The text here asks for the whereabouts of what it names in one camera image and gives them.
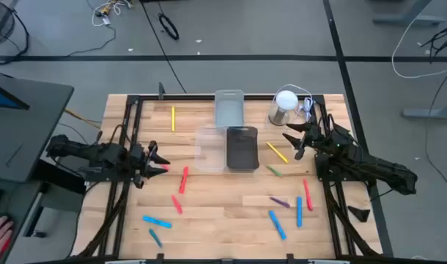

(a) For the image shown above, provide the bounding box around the grey desk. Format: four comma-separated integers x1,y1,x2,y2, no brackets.
0,75,87,264

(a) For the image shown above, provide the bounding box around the clear plastic bin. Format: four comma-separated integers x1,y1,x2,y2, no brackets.
193,126,227,173

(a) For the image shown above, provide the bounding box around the white cable bundle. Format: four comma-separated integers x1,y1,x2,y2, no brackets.
91,0,133,27

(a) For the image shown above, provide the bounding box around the black triangular part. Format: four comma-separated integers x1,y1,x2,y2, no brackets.
347,205,371,224

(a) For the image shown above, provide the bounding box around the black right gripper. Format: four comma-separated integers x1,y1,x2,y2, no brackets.
281,122,351,161

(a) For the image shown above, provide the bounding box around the desk monitor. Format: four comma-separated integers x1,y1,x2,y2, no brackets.
0,79,31,111

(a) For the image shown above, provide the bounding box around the red marker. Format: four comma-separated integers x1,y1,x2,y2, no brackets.
303,178,314,212
178,166,190,194

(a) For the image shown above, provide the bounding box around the black cable bundle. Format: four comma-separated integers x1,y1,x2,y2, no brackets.
421,16,447,62

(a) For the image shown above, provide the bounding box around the light grey plastic bin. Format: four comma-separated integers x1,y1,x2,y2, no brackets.
214,89,245,128

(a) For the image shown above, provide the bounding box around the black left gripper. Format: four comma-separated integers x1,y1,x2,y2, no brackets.
126,140,171,188

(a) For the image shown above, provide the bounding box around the white lamp cable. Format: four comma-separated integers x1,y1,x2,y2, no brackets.
264,83,315,135

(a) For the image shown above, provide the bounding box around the black cable coil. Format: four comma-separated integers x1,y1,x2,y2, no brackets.
158,12,180,41

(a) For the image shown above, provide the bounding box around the grey table foot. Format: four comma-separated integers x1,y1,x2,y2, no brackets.
372,0,446,26
402,98,447,120

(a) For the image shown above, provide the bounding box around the purple marker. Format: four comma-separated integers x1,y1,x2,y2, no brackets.
269,197,291,209

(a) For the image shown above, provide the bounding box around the yellow cable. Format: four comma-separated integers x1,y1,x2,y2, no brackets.
64,108,102,129

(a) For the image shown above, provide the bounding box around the white mushroom lamp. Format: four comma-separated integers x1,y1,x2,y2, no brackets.
267,89,300,127

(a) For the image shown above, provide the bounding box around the white floor cable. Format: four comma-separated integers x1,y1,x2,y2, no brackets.
391,0,447,80

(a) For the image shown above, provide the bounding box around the black floor fan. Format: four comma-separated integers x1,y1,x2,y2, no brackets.
0,0,16,52

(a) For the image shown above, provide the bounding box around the dark grey plastic bin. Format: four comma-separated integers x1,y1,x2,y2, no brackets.
226,126,260,172

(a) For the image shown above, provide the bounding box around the teal marker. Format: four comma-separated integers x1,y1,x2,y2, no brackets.
148,228,163,249

